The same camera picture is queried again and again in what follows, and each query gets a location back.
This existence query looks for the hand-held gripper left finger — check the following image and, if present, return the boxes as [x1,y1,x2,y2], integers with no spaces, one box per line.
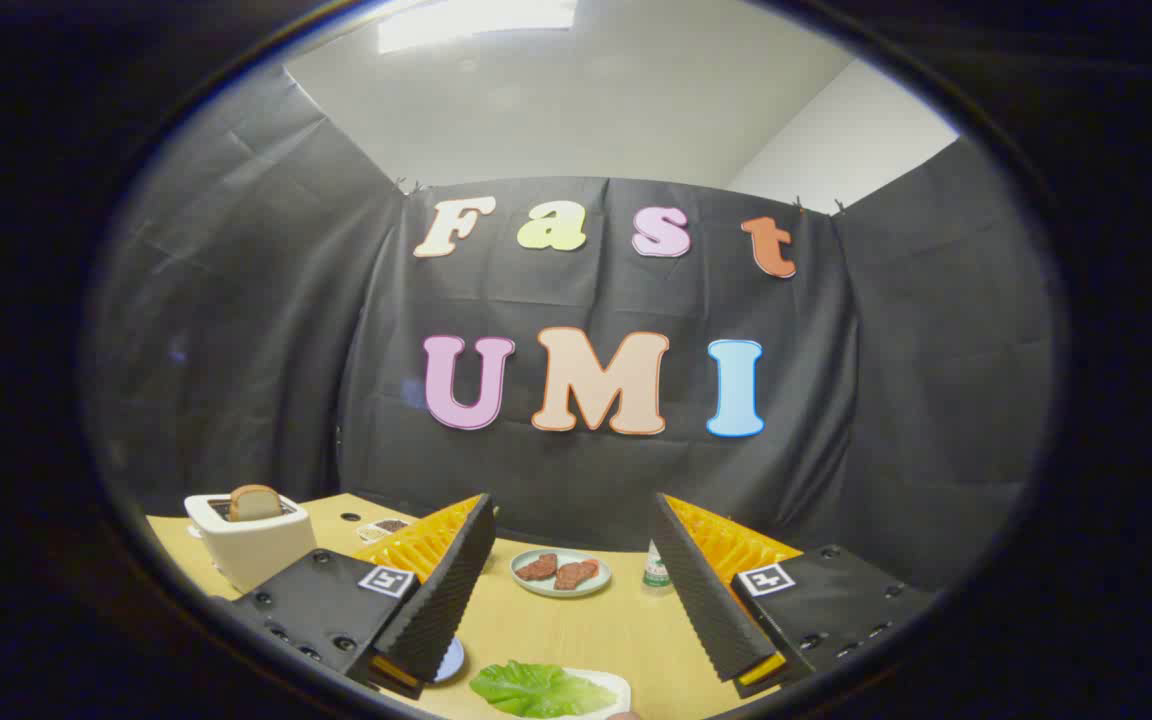
[231,493,497,701]

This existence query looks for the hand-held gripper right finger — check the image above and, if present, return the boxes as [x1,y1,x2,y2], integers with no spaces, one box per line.
[648,492,937,699]

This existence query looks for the green lettuce leaf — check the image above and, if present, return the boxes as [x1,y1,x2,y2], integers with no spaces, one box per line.
[469,660,619,719]

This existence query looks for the toasted bread slice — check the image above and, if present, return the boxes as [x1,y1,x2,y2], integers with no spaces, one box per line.
[229,485,284,522]

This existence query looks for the pale green plate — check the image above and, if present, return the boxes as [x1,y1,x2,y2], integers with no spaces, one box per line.
[510,548,612,599]

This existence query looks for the white square plate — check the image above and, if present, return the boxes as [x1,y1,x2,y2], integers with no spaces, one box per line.
[496,668,632,720]

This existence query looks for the white toaster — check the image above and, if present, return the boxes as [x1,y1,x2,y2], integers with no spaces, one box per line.
[184,490,317,593]

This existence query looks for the black backdrop cloth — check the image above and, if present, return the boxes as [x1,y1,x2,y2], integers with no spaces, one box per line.
[86,65,1057,591]

